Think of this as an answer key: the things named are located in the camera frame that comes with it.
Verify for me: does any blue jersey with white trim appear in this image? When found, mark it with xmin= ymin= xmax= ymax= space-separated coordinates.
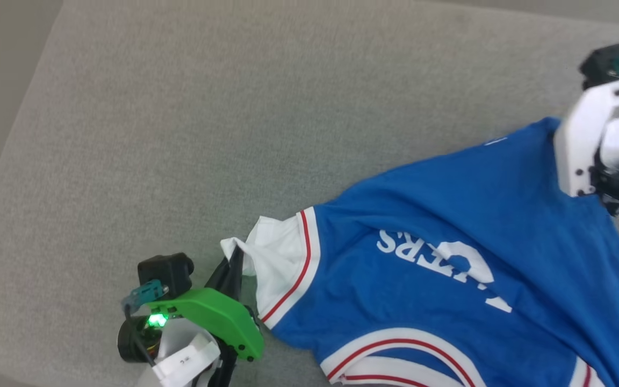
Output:
xmin=220 ymin=117 xmax=619 ymax=387

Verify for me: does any left arm cable teal plug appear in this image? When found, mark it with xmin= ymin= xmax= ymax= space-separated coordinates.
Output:
xmin=121 ymin=279 xmax=169 ymax=371

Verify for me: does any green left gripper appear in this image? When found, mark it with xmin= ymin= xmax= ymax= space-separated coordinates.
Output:
xmin=117 ymin=246 xmax=265 ymax=364

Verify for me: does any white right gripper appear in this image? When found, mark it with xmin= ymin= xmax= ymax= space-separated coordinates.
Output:
xmin=553 ymin=74 xmax=619 ymax=198

